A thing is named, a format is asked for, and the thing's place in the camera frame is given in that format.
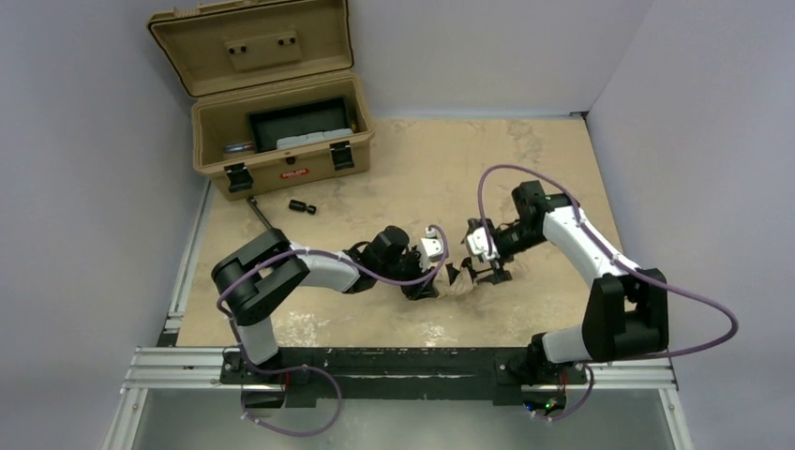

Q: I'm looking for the beige folding umbrella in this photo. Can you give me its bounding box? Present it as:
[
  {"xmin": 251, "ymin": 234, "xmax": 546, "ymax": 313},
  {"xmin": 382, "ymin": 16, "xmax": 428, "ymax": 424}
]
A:
[{"xmin": 423, "ymin": 259, "xmax": 516, "ymax": 298}]

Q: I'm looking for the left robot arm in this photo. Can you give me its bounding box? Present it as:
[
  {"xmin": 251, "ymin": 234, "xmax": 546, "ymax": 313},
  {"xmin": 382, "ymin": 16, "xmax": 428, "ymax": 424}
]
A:
[{"xmin": 211, "ymin": 225, "xmax": 448, "ymax": 370}]

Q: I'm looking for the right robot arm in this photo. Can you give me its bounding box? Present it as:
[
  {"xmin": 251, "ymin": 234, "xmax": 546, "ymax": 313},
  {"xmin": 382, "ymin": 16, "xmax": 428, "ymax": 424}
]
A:
[{"xmin": 462, "ymin": 181, "xmax": 669, "ymax": 380}]

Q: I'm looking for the small black cylinder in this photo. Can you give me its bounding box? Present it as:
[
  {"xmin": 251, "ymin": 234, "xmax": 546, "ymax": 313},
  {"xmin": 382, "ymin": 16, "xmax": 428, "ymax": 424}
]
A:
[{"xmin": 288, "ymin": 199, "xmax": 317, "ymax": 216}]

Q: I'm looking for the black hex key tool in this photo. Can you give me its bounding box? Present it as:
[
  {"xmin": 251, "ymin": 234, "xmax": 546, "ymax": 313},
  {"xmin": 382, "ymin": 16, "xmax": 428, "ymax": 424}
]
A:
[{"xmin": 246, "ymin": 197, "xmax": 273, "ymax": 230}]

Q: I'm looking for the grey box in case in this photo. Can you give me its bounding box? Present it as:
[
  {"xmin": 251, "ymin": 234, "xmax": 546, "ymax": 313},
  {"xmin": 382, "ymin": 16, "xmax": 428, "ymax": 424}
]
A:
[{"xmin": 276, "ymin": 128, "xmax": 353, "ymax": 150}]

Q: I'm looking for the black tray in case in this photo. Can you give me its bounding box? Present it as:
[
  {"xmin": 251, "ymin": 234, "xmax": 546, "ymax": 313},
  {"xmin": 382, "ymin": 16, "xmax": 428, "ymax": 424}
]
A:
[{"xmin": 246, "ymin": 96, "xmax": 351, "ymax": 153}]

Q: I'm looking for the metal can in case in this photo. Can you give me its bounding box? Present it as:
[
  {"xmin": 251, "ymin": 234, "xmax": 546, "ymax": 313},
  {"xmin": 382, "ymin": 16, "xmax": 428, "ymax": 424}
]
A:
[{"xmin": 223, "ymin": 142, "xmax": 255, "ymax": 155}]

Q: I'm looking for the tan hard case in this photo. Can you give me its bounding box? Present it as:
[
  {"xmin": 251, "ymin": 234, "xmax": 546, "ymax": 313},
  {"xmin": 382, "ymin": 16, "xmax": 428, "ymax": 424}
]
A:
[{"xmin": 147, "ymin": 1, "xmax": 374, "ymax": 201}]

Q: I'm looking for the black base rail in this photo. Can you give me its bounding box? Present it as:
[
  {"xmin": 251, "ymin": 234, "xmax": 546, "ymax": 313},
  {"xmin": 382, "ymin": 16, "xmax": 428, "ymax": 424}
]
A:
[{"xmin": 219, "ymin": 347, "xmax": 588, "ymax": 408}]

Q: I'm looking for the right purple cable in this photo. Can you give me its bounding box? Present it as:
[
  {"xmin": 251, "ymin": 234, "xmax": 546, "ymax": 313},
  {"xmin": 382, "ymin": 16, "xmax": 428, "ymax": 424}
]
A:
[{"xmin": 476, "ymin": 163, "xmax": 741, "ymax": 424}]

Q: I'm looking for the aluminium frame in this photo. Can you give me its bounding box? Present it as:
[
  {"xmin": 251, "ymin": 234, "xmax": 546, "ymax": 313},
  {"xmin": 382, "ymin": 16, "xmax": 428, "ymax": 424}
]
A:
[{"xmin": 105, "ymin": 197, "xmax": 689, "ymax": 449}]

